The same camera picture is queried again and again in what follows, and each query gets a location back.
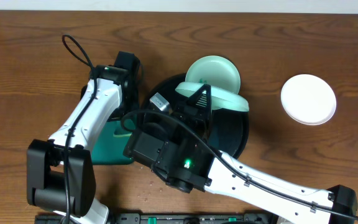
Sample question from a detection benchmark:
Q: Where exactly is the mint plate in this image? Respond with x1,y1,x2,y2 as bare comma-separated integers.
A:
185,55,241,94
175,82,249,112

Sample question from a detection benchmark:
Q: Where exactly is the white plate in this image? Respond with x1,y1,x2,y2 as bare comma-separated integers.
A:
280,74,337,126

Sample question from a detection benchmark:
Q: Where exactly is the green yellow sponge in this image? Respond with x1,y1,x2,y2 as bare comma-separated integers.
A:
113,129,132,138

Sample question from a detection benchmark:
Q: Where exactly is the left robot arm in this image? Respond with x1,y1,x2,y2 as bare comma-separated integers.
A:
27,65,140,223

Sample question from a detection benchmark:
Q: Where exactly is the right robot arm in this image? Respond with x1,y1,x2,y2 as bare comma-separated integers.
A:
124,82,357,223

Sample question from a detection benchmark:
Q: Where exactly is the round black tray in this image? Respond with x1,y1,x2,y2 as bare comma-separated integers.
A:
140,73,249,159

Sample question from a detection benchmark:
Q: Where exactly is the rectangular black green tray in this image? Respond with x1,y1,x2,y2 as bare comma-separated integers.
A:
80,85,136,166

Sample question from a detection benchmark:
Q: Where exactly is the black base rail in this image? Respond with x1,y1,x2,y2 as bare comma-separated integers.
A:
34,212,273,224

